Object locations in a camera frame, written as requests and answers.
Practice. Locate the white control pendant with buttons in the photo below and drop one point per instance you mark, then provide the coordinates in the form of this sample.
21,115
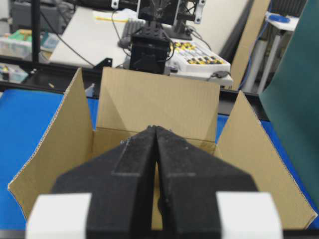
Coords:
192,60

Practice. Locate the brown cardboard sheet leaning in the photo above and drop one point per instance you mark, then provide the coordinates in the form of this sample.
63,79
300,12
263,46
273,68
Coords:
247,41

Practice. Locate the white foam board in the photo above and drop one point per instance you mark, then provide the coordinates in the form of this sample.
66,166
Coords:
92,36

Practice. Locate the clear plastic storage box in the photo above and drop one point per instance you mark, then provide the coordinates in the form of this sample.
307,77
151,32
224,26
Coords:
17,44

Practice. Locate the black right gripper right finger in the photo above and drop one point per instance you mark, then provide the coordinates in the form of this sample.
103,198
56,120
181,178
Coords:
204,197

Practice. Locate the brown cardboard box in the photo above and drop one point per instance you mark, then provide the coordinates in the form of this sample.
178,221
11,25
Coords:
129,102

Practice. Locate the dark green board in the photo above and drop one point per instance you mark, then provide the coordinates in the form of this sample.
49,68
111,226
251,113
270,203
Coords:
291,101

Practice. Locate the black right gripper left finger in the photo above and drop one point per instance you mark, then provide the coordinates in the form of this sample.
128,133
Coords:
109,197

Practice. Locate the black vertical pole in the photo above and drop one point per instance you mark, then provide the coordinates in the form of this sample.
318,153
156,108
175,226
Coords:
35,24

